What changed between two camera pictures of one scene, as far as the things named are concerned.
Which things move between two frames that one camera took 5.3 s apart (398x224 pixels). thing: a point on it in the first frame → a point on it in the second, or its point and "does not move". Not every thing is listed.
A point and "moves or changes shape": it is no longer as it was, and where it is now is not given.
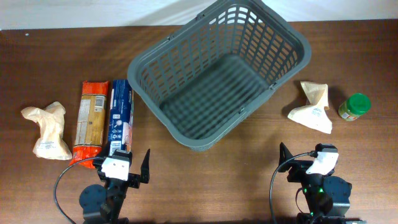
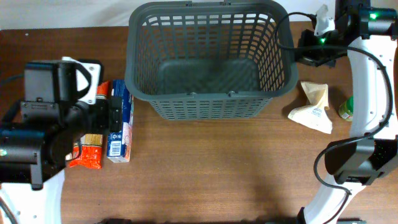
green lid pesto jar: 356,106 does not move
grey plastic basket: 200,76 moves or changes shape
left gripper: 133,180 → 111,111
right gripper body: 299,174 → 324,56
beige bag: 314,115 does not move
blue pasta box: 120,137 does not move
